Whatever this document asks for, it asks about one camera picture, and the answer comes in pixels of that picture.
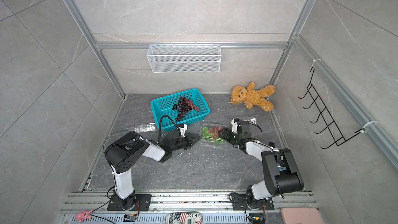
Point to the dark purple grape bunch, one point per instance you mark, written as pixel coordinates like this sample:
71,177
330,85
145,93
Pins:
184,106

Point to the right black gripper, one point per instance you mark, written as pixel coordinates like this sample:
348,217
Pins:
226,135

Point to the red grape bunch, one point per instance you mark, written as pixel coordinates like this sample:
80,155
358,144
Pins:
212,133

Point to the white wire mesh shelf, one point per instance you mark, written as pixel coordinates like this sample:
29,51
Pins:
184,58

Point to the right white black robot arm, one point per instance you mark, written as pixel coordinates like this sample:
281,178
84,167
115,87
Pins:
281,174

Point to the teal plastic basket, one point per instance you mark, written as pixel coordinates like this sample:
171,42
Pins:
166,106

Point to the flag pattern object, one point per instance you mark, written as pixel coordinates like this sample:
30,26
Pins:
184,218

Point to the pink pad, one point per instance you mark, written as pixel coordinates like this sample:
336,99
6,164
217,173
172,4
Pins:
301,215

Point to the pink plush toy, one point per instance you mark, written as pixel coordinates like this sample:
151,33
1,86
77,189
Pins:
83,216

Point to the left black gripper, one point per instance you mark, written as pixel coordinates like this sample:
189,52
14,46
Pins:
189,138

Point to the brown teddy bear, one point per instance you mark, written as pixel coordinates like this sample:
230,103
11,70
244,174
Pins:
251,97

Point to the black wire hook rack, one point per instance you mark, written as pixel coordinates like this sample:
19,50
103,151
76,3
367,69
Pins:
325,116

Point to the green grape bunch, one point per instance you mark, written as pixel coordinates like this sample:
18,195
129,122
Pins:
216,141

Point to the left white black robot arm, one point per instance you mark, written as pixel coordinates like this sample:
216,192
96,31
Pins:
123,153

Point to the clear clamshell container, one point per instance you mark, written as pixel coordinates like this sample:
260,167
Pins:
208,124
248,119
148,127

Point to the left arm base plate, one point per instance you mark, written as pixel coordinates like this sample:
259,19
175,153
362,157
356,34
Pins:
131,203

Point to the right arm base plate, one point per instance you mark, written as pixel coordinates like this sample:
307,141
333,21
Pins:
241,202

